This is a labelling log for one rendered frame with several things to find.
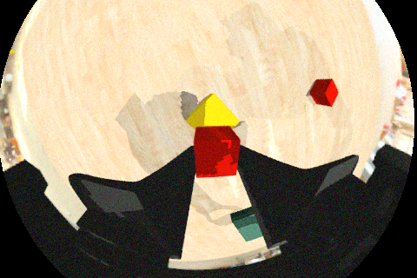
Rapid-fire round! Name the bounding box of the yellow cube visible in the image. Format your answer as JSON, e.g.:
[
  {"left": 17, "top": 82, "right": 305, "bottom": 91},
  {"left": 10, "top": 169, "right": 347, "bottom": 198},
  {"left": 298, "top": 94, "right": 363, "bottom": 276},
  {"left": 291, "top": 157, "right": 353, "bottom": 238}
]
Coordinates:
[{"left": 185, "top": 94, "right": 239, "bottom": 129}]

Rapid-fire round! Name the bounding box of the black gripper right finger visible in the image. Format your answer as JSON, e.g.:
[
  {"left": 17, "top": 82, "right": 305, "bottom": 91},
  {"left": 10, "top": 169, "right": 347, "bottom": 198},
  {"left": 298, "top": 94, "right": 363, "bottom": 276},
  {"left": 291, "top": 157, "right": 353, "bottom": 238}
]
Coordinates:
[{"left": 237, "top": 145, "right": 359, "bottom": 249}]

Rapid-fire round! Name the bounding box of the red cube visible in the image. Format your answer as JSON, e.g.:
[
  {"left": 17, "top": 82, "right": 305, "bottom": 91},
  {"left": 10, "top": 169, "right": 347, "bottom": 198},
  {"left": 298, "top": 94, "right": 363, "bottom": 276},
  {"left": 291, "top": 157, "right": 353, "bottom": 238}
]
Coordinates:
[
  {"left": 194, "top": 126, "right": 241, "bottom": 177},
  {"left": 309, "top": 79, "right": 338, "bottom": 108}
]

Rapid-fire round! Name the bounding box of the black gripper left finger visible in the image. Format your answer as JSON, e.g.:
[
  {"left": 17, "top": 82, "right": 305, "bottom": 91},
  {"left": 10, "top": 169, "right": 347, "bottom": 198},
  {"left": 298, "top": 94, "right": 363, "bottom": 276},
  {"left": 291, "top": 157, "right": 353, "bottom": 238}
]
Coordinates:
[{"left": 67, "top": 146, "right": 195, "bottom": 260}]

